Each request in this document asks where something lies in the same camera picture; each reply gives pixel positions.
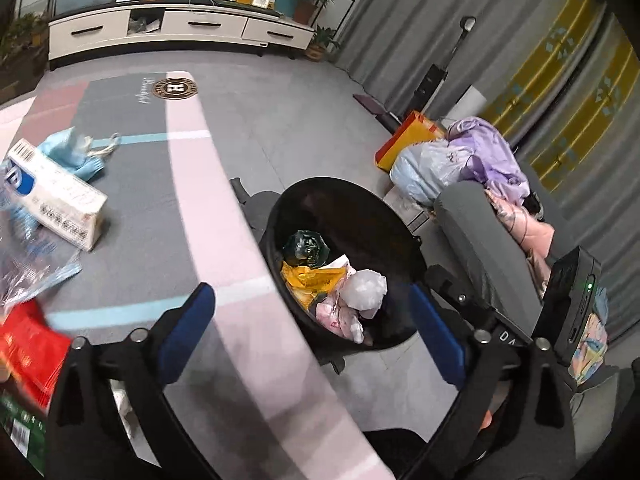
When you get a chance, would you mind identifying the grey sofa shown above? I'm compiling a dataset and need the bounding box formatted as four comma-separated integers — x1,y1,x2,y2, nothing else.
432,180,556,321

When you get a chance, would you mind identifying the white tv cabinet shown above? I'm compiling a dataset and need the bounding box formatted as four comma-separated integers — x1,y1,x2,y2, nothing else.
47,0,316,68

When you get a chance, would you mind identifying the upright floor cleaner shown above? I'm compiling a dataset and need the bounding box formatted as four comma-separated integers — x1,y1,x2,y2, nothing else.
412,16,477,113

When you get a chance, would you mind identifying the blue face mask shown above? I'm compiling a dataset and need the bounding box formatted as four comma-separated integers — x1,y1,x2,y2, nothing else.
37,127,122,182

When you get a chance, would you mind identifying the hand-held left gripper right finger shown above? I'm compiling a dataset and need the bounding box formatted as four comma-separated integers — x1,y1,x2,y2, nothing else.
400,282,576,480

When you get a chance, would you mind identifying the pink blanket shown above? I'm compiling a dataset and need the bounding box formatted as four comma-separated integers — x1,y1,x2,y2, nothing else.
487,192,556,291

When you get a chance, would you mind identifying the yellow shopping bag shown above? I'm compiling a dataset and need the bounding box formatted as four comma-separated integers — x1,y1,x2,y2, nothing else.
375,110,446,173

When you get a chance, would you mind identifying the black trash bin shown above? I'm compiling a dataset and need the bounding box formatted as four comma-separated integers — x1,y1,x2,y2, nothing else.
259,176,430,376

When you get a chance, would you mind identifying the clear plastic bag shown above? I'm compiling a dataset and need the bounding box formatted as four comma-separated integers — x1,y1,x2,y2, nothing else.
0,180,83,311

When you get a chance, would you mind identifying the grey curtain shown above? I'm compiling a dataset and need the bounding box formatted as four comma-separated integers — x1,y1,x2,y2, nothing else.
335,0,640,341

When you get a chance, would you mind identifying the yellow wrapper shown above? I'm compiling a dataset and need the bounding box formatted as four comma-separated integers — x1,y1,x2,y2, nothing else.
280,259,351,306

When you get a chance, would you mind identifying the pink wrapper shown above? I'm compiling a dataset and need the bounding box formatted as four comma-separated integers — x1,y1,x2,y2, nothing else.
315,292,366,343

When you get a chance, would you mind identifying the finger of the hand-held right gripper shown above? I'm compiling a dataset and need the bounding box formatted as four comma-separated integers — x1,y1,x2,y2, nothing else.
425,265,496,328

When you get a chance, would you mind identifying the red packet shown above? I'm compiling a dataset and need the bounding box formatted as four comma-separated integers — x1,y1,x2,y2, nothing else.
0,300,73,408

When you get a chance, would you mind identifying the white medicine box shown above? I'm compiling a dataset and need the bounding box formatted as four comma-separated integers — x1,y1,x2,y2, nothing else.
0,139,108,252

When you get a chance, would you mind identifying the green crumpled wrapper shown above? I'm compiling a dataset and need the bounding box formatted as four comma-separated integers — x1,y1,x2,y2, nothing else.
282,230,331,268

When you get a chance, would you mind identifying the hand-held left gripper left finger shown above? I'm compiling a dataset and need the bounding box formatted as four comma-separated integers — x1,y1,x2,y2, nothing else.
47,282,221,480

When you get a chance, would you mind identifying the green packet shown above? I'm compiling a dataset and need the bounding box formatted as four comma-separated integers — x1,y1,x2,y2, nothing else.
0,390,48,476

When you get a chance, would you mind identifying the white board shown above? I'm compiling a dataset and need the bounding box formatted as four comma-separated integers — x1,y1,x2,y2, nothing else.
452,85,486,121

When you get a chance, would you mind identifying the cardboard box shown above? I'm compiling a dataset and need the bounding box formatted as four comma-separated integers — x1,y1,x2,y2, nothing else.
382,187,431,231

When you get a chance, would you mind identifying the white crumpled plastic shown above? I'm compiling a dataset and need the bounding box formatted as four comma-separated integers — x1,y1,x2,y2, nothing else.
345,269,388,318

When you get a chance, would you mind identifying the small potted plant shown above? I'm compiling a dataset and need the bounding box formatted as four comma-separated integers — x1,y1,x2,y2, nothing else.
305,25,343,63

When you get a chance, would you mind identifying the pale blue plastic bag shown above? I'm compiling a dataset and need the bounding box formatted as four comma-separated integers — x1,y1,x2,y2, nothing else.
390,140,476,206

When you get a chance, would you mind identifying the purple cloth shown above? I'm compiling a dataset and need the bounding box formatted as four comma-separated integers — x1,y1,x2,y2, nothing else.
445,116,531,201

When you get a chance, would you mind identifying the bushy potted plant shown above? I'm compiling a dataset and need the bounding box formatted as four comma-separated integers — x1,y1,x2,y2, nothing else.
0,12,51,88

